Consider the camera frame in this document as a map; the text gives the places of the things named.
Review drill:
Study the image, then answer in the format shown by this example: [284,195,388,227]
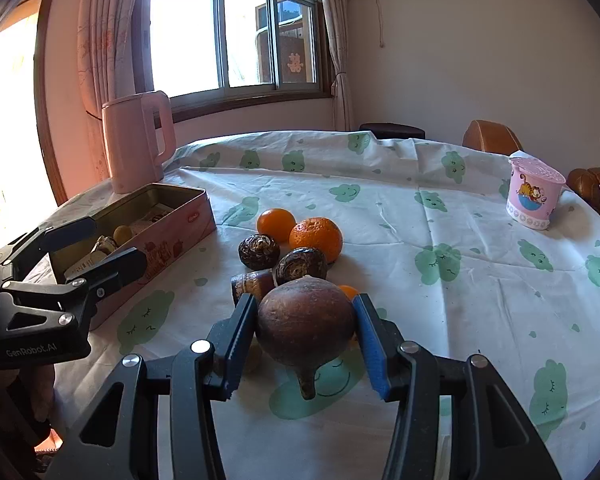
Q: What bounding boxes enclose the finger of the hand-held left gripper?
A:
[0,217,98,281]
[0,247,148,331]

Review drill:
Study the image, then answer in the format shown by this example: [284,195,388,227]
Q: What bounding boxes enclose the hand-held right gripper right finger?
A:
[351,292,563,480]

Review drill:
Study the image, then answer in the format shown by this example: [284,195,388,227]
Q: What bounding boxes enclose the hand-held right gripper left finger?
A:
[55,292,260,480]

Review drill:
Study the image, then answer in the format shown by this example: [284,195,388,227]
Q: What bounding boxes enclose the pink tin box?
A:
[47,183,217,332]

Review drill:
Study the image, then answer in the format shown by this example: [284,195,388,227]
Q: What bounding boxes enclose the large brown stemmed fruit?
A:
[256,276,357,401]

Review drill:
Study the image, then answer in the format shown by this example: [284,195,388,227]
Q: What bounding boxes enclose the dark brown passion fruit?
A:
[238,234,281,271]
[274,247,328,285]

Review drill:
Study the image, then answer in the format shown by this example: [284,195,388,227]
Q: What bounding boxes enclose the smooth orange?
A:
[256,208,297,243]

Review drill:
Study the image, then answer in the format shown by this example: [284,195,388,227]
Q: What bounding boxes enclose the brown cylindrical fruit piece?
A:
[231,270,277,306]

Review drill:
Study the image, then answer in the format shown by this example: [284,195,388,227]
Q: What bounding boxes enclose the printed paper sheet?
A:
[130,204,175,236]

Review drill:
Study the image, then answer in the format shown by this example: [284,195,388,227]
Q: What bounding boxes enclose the pink electric kettle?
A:
[101,90,177,195]

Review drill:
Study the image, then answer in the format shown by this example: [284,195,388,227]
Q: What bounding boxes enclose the large bumpy orange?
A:
[289,216,343,264]

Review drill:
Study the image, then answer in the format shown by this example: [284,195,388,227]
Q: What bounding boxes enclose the pink patterned curtain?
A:
[77,0,148,181]

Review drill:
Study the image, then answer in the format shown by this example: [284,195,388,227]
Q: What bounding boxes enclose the black round stool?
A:
[359,123,426,141]

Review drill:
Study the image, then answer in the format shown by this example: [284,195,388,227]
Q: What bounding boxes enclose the pink cartoon print cup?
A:
[505,156,567,231]

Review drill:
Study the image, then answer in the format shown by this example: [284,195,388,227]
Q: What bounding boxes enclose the brown leather chair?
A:
[462,120,523,156]

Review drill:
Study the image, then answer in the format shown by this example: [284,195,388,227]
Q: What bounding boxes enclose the sliding glass window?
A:
[132,0,333,111]

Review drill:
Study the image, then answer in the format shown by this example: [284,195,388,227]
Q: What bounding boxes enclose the brown leather sofa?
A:
[566,167,600,216]

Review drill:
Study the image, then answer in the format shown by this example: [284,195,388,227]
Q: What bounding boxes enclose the cream patterned curtain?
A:
[316,0,355,131]

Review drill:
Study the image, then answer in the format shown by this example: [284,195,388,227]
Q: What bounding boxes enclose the air conditioner cable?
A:
[347,0,386,47]

